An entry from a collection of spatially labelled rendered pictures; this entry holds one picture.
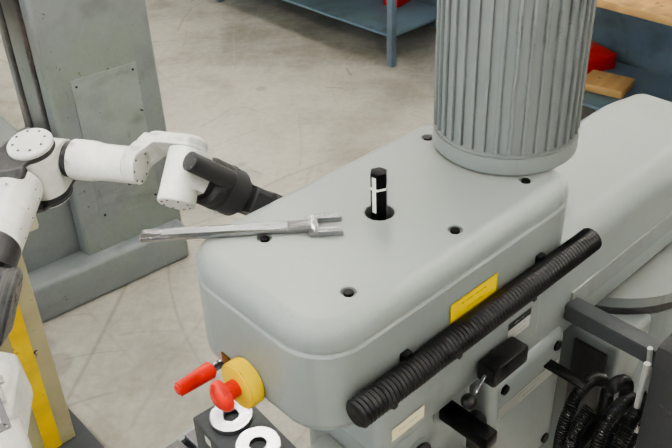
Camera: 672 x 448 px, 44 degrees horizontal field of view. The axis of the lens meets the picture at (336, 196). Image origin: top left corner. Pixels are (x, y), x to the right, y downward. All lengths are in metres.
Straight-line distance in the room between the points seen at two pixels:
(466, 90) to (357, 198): 0.20
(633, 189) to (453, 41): 0.46
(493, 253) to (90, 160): 0.75
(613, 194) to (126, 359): 2.71
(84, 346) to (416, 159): 2.86
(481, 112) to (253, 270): 0.36
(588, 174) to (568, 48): 0.38
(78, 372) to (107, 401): 0.23
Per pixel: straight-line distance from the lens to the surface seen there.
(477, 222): 1.03
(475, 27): 1.05
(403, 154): 1.16
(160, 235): 1.02
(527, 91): 1.06
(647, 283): 1.52
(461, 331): 1.00
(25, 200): 1.47
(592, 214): 1.32
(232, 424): 1.80
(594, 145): 1.49
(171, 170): 1.43
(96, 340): 3.87
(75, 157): 1.50
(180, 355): 3.69
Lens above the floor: 2.47
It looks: 33 degrees down
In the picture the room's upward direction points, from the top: 3 degrees counter-clockwise
